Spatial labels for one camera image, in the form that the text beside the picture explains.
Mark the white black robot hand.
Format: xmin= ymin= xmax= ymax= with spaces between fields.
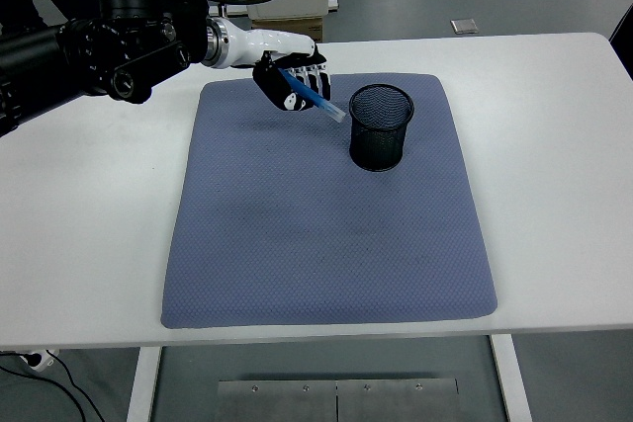
xmin=224 ymin=20 xmax=332 ymax=115

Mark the blue marker with clear cap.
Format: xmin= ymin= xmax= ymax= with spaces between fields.
xmin=276 ymin=67 xmax=346 ymax=124

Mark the black mesh pen holder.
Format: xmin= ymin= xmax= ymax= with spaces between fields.
xmin=348 ymin=84 xmax=415 ymax=172

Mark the brown cardboard box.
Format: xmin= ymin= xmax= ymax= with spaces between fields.
xmin=250 ymin=16 xmax=325 ymax=43

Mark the grey square floor plate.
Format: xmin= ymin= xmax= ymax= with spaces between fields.
xmin=450 ymin=19 xmax=482 ymax=37

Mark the blue-grey padded mat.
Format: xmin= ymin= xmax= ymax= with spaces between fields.
xmin=160 ymin=73 xmax=499 ymax=329

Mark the grey metal plate with screws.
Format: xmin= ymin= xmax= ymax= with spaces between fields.
xmin=217 ymin=378 xmax=460 ymax=422

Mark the white table leg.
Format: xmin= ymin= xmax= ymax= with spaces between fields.
xmin=490 ymin=334 xmax=533 ymax=422
xmin=126 ymin=345 xmax=163 ymax=422

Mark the white power strip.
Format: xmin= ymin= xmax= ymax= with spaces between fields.
xmin=19 ymin=348 xmax=61 ymax=373

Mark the black floor cable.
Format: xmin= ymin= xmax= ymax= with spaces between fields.
xmin=0 ymin=365 xmax=86 ymax=422
xmin=48 ymin=353 xmax=108 ymax=422

